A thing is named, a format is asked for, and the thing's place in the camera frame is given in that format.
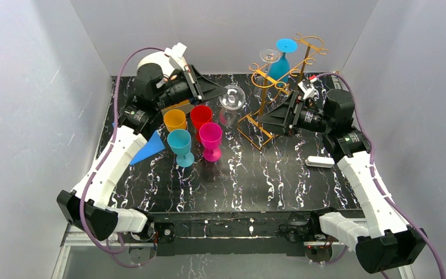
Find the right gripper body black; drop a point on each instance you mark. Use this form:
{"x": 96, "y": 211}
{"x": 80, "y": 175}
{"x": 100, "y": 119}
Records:
{"x": 290, "y": 114}

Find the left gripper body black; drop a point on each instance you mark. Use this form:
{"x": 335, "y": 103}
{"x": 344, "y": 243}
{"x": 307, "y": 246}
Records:
{"x": 194, "y": 86}

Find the red wine glass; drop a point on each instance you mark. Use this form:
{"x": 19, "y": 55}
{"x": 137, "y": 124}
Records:
{"x": 200, "y": 115}

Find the white cylindrical drawer box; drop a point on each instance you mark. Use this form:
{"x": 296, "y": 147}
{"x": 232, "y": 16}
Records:
{"x": 160, "y": 59}

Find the clear wine glass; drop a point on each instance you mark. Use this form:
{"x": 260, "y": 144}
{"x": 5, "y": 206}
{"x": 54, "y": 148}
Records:
{"x": 268, "y": 56}
{"x": 233, "y": 100}

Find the gold wire glass rack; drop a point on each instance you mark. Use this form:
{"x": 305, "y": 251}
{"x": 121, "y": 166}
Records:
{"x": 272, "y": 89}

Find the yellow wine glass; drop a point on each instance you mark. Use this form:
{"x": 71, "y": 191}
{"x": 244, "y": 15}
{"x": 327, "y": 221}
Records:
{"x": 175, "y": 119}

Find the magenta wine glass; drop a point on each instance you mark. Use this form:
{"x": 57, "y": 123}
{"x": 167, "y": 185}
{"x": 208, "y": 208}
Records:
{"x": 211, "y": 138}

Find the light blue wine glass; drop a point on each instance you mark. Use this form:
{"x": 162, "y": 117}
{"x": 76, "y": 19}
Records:
{"x": 180, "y": 142}

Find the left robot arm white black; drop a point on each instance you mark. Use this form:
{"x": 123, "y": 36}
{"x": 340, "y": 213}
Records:
{"x": 86, "y": 206}

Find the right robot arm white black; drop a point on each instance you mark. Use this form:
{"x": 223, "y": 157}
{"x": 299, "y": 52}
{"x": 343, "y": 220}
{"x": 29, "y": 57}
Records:
{"x": 387, "y": 240}

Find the teal wine glass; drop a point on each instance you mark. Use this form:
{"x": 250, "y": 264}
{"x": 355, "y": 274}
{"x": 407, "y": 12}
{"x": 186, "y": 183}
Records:
{"x": 279, "y": 70}

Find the white oblong case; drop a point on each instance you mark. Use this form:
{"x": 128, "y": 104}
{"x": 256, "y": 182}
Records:
{"x": 317, "y": 161}

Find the blue flat sheet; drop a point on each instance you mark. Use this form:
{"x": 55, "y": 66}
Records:
{"x": 146, "y": 148}

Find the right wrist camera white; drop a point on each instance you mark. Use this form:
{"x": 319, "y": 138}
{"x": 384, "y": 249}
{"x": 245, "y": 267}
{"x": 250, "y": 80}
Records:
{"x": 307, "y": 88}

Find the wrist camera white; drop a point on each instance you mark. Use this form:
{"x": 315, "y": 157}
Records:
{"x": 176, "y": 56}
{"x": 307, "y": 88}

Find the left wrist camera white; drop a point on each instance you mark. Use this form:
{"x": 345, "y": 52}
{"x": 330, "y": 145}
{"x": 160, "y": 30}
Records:
{"x": 176, "y": 56}

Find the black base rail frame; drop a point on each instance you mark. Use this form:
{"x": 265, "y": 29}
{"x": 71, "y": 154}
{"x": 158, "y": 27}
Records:
{"x": 233, "y": 233}

